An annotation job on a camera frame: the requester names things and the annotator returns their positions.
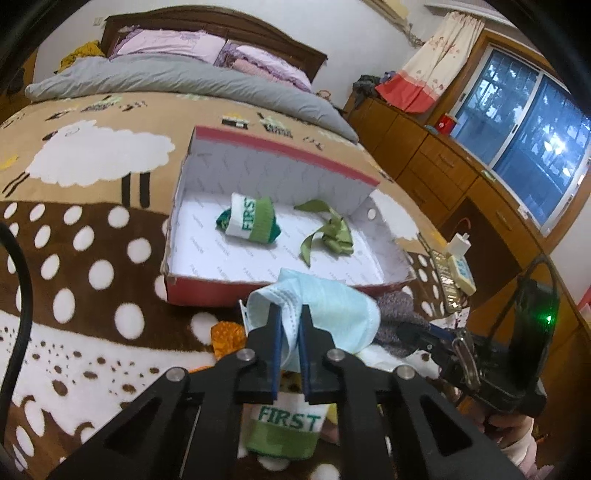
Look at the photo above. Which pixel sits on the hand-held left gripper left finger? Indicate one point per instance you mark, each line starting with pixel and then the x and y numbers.
pixel 275 341

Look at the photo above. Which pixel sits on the grey duvet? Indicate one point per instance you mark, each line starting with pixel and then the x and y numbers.
pixel 184 76

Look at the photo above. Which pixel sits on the white power strip with charger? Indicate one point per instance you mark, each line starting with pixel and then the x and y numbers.
pixel 444 281

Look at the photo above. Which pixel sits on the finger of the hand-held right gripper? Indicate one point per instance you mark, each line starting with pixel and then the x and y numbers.
pixel 441 330
pixel 415 341

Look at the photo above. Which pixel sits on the green ribbon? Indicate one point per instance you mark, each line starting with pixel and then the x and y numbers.
pixel 339 233

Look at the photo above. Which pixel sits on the orange patterned pouch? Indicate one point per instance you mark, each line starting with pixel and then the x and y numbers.
pixel 228 337

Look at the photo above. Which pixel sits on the window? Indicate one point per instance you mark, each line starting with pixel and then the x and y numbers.
pixel 531 129

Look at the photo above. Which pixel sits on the wooden wardrobe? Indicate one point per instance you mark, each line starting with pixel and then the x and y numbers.
pixel 21 78

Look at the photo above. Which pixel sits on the red cardboard shoe box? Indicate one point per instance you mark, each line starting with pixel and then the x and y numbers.
pixel 277 161

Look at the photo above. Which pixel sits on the person's right hand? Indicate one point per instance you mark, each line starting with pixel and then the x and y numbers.
pixel 505 424

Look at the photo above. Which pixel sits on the cream and red curtain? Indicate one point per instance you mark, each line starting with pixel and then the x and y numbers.
pixel 429 69

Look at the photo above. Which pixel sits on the yellow cloth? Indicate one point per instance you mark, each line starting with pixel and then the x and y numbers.
pixel 81 53

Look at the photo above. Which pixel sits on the pile of clothes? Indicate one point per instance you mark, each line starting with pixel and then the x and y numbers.
pixel 367 85

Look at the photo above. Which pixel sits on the green and white sock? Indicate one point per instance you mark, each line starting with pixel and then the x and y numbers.
pixel 249 217
pixel 286 429

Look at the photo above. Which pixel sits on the white charger plug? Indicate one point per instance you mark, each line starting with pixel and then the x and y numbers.
pixel 458 245

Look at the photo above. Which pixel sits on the wooden headboard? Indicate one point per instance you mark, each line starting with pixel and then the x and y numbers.
pixel 277 39

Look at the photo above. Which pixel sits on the grey knitted cloth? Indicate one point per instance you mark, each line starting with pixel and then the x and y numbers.
pixel 397 309

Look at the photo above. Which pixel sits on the light purple pillow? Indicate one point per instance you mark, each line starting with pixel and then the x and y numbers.
pixel 171 44

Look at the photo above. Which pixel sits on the wooden cabinet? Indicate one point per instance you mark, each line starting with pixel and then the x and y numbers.
pixel 429 161

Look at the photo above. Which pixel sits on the red container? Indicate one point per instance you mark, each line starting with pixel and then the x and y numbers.
pixel 446 124

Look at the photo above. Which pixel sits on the purple ruffled pillow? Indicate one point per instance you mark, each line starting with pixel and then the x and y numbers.
pixel 272 64

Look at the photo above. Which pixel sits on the blue face mask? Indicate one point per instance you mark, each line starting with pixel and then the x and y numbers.
pixel 332 304

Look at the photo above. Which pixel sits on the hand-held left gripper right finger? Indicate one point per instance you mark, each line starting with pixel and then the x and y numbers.
pixel 304 350

